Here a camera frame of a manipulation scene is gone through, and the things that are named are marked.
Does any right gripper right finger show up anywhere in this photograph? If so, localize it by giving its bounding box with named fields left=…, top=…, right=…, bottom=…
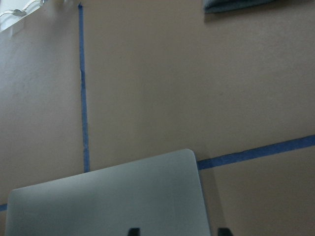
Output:
left=218, top=228, right=233, bottom=236

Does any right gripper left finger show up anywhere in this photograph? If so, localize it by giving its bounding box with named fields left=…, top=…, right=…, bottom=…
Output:
left=128, top=228, right=140, bottom=236

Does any grey laptop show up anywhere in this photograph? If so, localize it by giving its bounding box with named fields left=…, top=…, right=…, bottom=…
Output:
left=5, top=149, right=211, bottom=236

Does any grey folded cloth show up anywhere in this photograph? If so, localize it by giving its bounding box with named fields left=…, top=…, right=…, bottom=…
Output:
left=203, top=0, right=274, bottom=13

